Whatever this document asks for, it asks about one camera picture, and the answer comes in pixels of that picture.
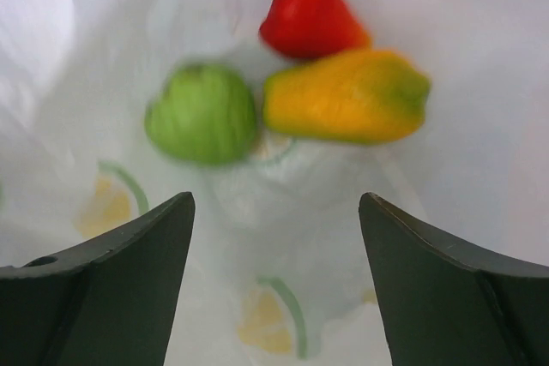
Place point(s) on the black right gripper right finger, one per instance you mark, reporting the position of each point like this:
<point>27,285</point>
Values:
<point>446,301</point>

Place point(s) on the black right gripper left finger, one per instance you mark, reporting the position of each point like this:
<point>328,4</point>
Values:
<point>108,301</point>

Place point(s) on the white plastic bag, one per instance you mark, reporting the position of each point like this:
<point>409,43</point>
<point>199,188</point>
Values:
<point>277,271</point>

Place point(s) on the green fake fruit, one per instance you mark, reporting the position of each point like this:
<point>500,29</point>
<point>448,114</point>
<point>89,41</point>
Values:
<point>205,114</point>

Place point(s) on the orange green fake papaya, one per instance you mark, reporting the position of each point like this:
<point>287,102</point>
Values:
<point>359,96</point>

